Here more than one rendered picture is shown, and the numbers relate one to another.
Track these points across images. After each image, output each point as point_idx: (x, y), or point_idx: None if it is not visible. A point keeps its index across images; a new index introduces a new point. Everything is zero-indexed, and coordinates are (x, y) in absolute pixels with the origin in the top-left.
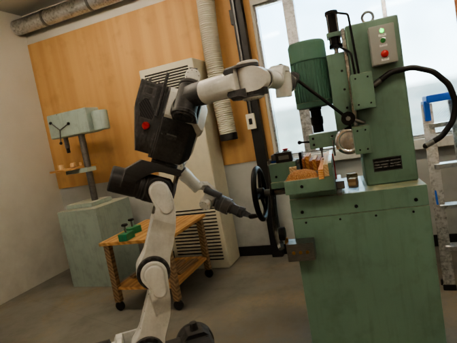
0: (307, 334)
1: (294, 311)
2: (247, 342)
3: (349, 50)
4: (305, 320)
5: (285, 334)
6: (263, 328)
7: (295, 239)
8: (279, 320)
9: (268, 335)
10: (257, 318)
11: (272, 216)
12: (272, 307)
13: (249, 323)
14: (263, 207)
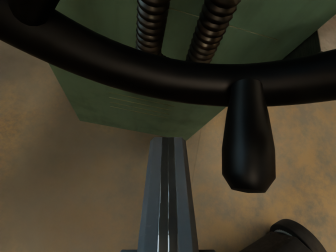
0: (120, 143)
1: (37, 156)
2: (121, 235)
3: None
4: (77, 141)
5: (112, 172)
6: (81, 210)
7: (328, 33)
8: (64, 182)
9: (106, 201)
10: (39, 226)
11: (228, 17)
12: (3, 197)
13: (54, 240)
14: (47, 6)
